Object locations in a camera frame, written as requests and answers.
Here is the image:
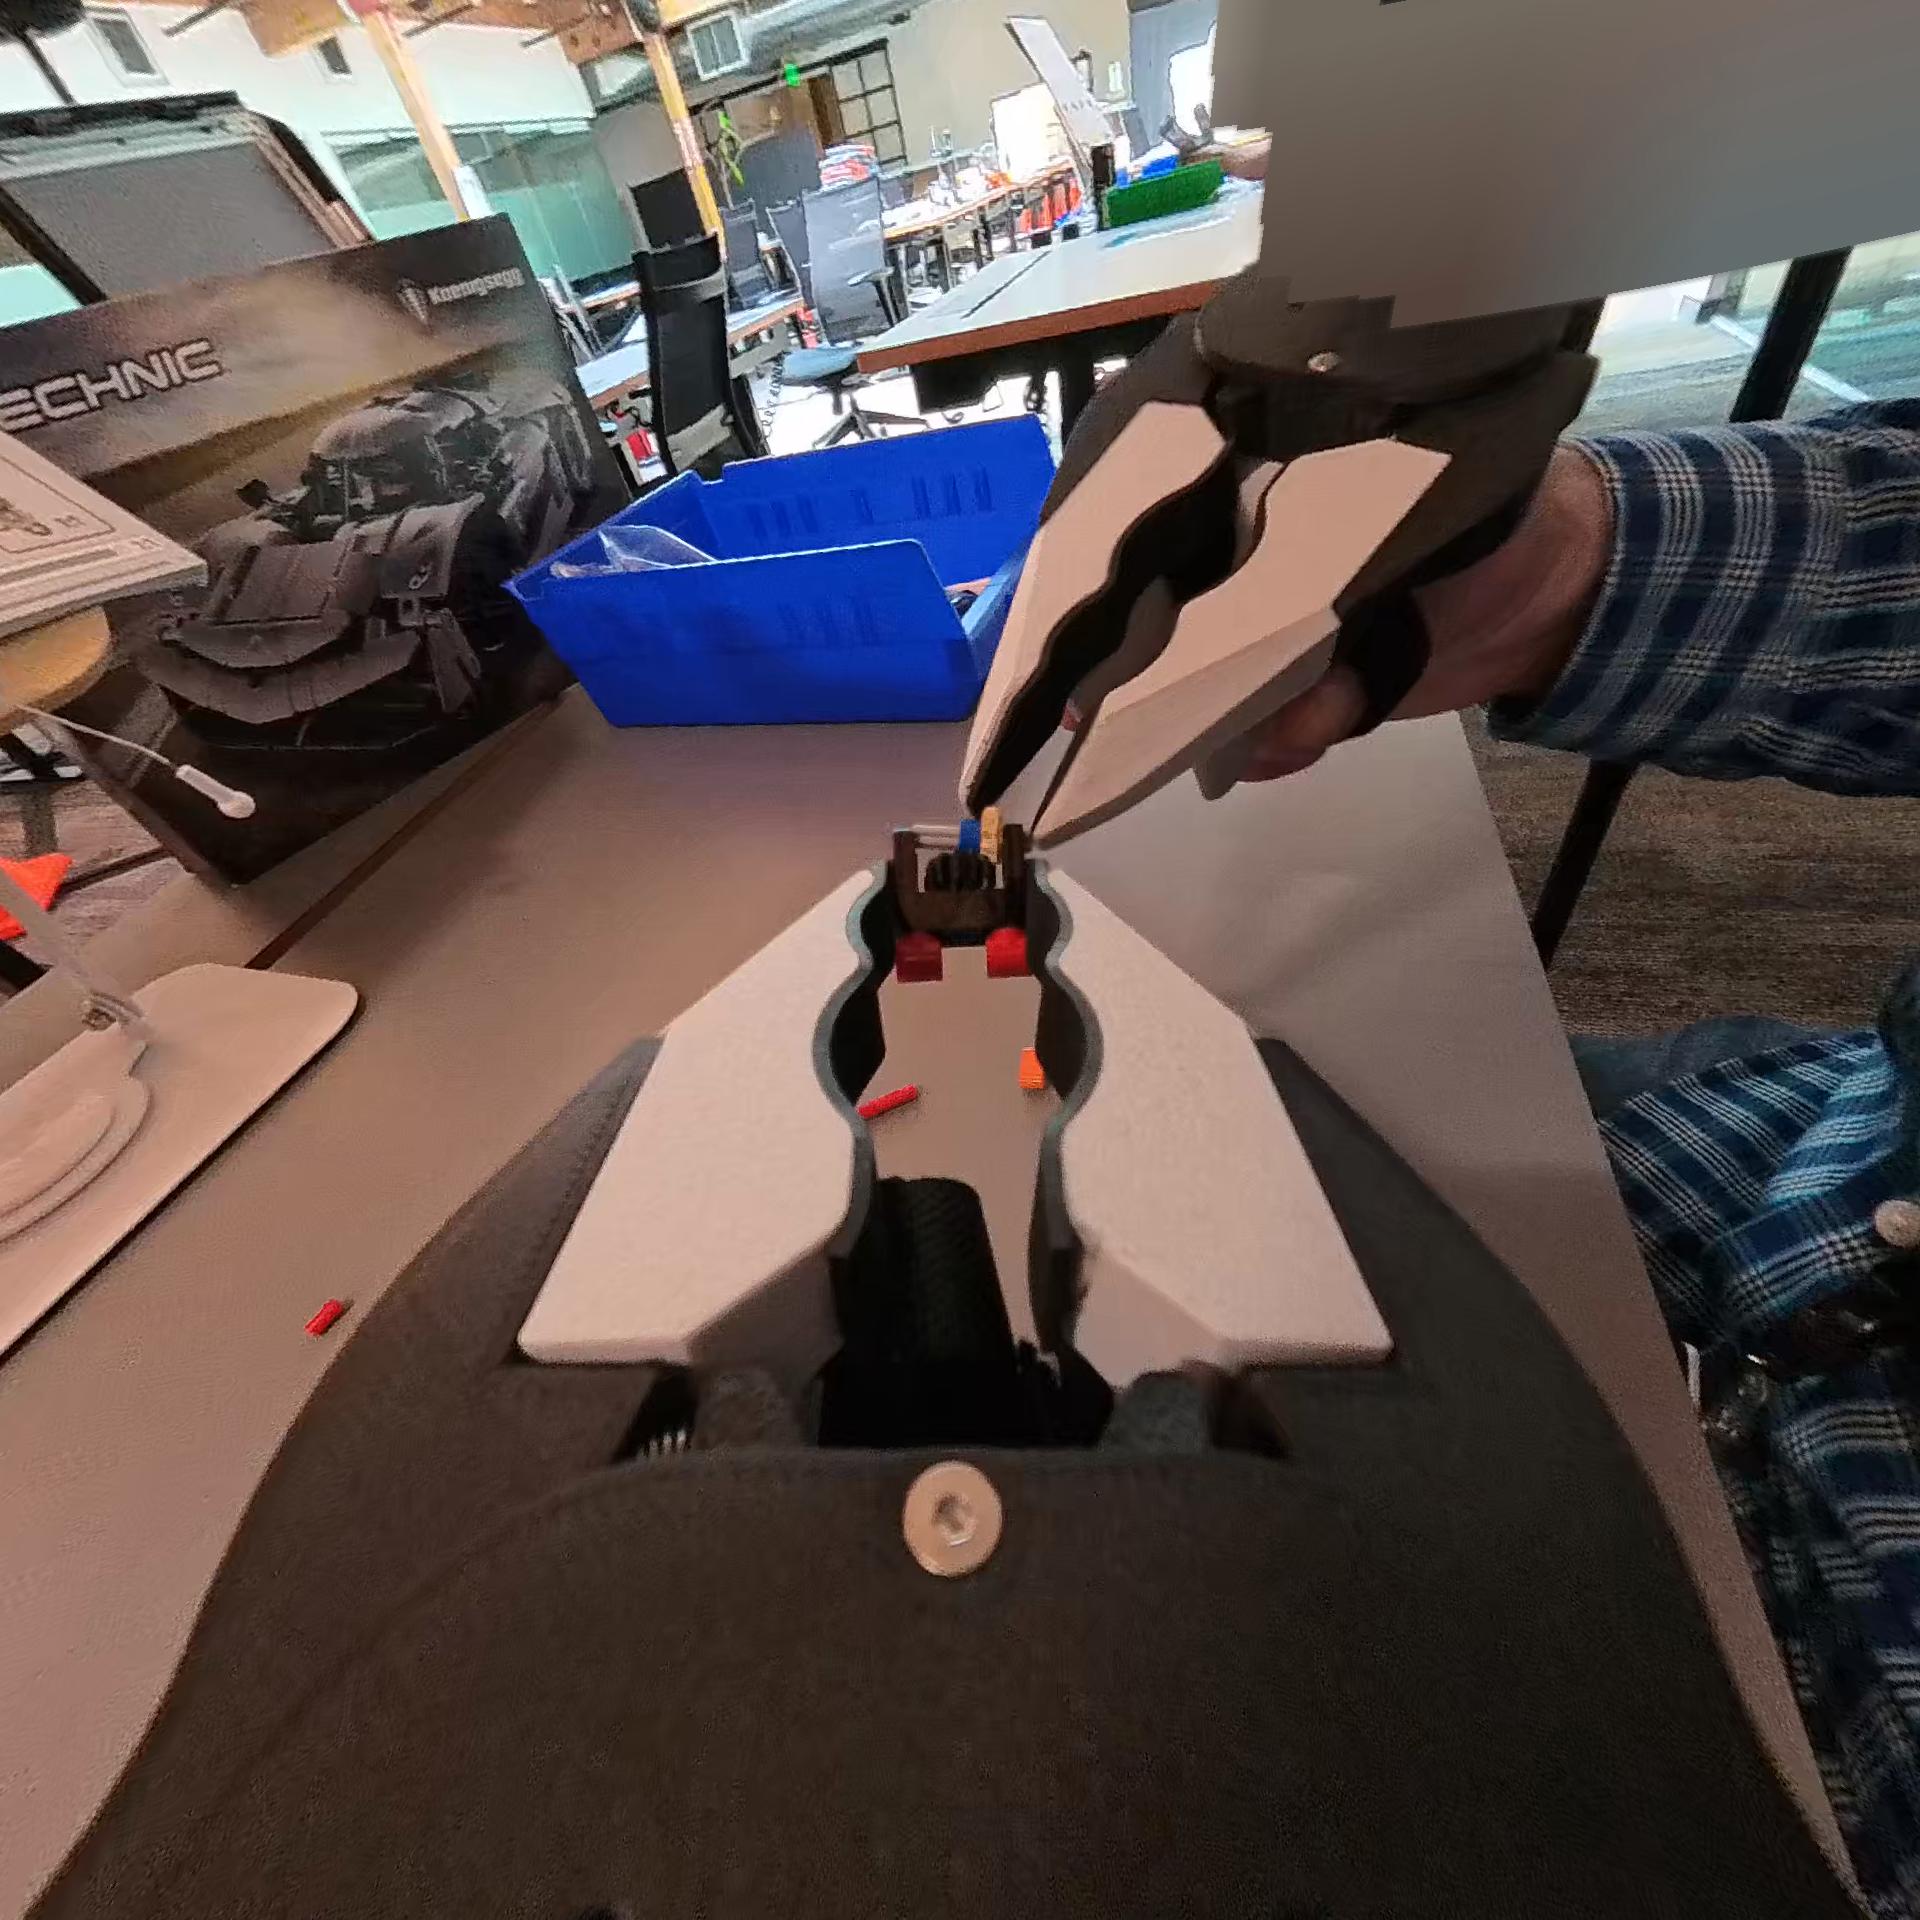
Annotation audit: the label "background office table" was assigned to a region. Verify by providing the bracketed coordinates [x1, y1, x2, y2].
[856, 192, 1279, 377]

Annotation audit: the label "black lego set box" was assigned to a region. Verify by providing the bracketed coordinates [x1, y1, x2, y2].
[0, 210, 633, 888]

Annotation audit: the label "black lego gear assembly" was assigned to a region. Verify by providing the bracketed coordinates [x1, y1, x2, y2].
[889, 807, 1040, 985]

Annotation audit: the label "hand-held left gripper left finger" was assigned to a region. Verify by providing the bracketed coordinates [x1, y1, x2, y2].
[514, 876, 899, 1392]

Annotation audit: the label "black table leg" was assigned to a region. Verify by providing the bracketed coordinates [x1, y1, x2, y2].
[1529, 247, 1857, 964]

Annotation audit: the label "blue plastic bin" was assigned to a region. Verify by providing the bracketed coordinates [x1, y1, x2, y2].
[504, 412, 1059, 731]

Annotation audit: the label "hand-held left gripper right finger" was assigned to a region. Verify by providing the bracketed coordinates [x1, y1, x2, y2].
[1028, 866, 1403, 1404]

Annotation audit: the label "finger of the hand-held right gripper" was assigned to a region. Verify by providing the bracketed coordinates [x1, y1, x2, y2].
[960, 400, 1240, 816]
[1035, 439, 1457, 847]

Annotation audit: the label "person's right hand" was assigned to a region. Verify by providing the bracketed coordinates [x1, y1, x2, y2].
[1240, 442, 1616, 783]

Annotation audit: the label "dark monitor on stand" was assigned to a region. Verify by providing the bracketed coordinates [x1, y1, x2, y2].
[0, 89, 371, 328]

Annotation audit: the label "green plastic bin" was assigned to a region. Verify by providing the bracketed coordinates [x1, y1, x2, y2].
[1101, 157, 1227, 231]

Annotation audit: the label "teal seat office chair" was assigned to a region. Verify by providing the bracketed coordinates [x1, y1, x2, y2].
[769, 176, 906, 448]

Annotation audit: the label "person's right forearm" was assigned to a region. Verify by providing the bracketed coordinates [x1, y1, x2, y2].
[1493, 397, 1920, 799]

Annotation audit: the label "black mesh office chair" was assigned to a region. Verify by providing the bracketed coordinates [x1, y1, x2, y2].
[632, 231, 771, 484]

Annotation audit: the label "lego instruction booklet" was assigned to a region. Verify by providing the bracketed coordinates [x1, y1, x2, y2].
[0, 434, 209, 641]

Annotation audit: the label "person's plaid shirt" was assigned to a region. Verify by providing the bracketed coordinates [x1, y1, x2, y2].
[1591, 961, 1920, 1920]

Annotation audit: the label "person's blue jeans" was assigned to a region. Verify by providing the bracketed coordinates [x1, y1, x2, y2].
[1568, 1012, 1877, 1115]

